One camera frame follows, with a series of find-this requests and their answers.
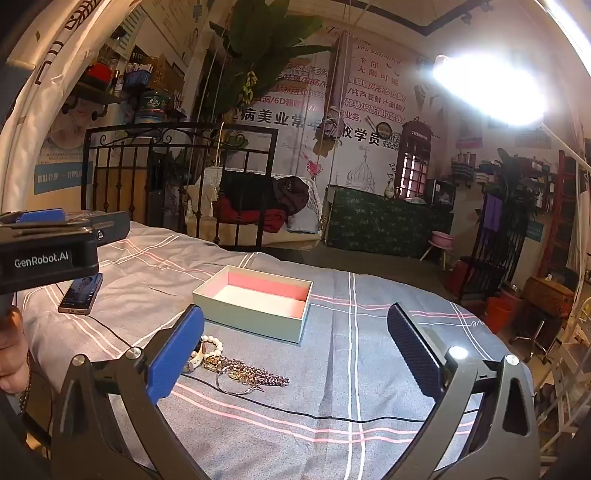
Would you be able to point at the wicker basket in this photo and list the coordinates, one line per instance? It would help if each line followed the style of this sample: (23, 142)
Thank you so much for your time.
(549, 295)

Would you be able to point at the large green leaf plant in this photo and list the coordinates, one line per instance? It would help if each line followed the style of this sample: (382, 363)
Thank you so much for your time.
(263, 46)

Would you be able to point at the red ladder shelf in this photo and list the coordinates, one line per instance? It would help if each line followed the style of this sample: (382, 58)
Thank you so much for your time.
(561, 207)

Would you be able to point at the person's left hand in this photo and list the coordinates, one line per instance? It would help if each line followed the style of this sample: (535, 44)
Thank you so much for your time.
(10, 355)

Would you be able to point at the orange bucket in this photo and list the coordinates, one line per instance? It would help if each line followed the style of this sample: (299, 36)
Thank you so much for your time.
(503, 314)

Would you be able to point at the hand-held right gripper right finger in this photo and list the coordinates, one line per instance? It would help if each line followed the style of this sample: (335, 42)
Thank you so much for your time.
(415, 353)

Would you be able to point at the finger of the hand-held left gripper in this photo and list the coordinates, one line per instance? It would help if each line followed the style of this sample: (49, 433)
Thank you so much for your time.
(41, 216)
(115, 224)

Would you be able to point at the dark clothes pile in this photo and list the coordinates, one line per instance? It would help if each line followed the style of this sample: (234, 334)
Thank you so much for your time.
(277, 194)

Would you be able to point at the white printed cloth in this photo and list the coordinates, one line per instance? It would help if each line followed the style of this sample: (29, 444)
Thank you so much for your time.
(51, 69)

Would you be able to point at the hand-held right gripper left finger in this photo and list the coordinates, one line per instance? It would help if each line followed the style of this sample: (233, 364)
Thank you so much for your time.
(175, 355)

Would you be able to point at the smartphone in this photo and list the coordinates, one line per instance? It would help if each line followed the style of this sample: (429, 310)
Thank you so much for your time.
(81, 294)

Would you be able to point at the purple cloth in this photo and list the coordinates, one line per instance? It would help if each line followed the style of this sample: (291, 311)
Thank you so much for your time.
(493, 212)

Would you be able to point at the red box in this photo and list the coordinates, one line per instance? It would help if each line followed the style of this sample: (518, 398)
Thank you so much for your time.
(458, 277)

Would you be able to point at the pink stool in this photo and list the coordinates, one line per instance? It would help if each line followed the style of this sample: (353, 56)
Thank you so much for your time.
(441, 242)

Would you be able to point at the wall shelf with boxes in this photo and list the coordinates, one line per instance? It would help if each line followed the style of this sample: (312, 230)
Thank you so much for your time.
(124, 78)

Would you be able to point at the green floral covered cabinet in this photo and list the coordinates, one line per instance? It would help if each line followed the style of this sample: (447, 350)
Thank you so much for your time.
(378, 221)

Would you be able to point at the black iron bed frame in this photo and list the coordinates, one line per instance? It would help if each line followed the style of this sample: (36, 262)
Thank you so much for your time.
(184, 138)

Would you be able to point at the patterned vase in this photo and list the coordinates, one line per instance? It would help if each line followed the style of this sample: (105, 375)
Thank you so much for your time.
(390, 188)

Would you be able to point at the grey checked bed blanket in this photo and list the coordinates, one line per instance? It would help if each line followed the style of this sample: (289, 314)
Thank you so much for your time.
(369, 323)

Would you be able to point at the bright ceiling lamp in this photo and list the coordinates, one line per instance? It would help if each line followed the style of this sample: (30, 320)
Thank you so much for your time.
(494, 87)

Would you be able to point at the red phone booth decoration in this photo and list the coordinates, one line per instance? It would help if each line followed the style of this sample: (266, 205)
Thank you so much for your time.
(415, 161)

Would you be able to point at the red cloth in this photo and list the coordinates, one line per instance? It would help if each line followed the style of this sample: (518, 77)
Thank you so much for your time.
(249, 217)

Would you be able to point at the black metal rack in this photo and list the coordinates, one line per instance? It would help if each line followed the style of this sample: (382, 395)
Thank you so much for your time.
(494, 258)

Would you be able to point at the wall poster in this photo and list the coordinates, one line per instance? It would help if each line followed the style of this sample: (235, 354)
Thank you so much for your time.
(369, 92)

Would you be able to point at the pale green box pink lining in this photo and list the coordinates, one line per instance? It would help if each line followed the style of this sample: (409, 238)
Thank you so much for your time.
(258, 300)

